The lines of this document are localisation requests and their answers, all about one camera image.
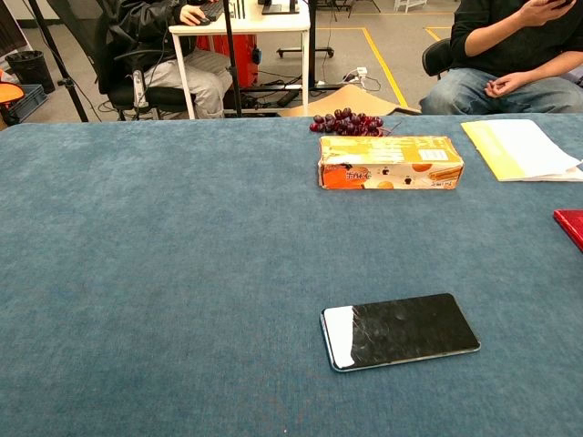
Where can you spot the person in black jacket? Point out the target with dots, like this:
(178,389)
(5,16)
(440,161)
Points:
(136,27)

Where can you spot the brown cardboard sheet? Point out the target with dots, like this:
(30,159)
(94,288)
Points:
(350,98)

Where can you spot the black waste bin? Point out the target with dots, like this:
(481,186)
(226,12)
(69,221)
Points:
(32,68)

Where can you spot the black computer mouse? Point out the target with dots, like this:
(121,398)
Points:
(201,20)

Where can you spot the black keyboard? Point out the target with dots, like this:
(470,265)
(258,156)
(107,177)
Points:
(213,10)

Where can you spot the black tripod stand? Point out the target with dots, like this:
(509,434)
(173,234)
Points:
(232,59)
(54,50)

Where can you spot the black power strip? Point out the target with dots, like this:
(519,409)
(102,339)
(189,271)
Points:
(288,98)

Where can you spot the light blue smartphone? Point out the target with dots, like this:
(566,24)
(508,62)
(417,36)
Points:
(410,328)

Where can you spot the person in black shirt jeans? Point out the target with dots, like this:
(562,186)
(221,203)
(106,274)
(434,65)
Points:
(492,36)

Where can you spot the blue plastic crate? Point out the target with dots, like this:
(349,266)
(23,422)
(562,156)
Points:
(32,102)

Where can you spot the black swivel stool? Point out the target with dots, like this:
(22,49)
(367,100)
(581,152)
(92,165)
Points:
(437,57)

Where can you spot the dark red grape bunch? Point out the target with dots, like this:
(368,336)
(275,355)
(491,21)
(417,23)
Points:
(346,121)

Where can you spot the blue table cloth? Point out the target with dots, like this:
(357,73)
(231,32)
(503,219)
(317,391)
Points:
(136,250)

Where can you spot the red certificate book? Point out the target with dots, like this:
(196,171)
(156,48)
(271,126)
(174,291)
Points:
(573,225)

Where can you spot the white power strip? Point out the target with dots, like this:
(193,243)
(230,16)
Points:
(361,71)

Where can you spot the yellow and white notebook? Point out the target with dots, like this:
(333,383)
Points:
(514,145)

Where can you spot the office chair base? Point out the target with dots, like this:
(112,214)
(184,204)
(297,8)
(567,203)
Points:
(164,96)

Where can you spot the orange biscuit box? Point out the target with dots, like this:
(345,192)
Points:
(387,159)

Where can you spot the red cabinet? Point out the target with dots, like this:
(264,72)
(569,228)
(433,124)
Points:
(241,59)

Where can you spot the white desk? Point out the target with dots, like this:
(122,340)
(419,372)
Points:
(273,20)

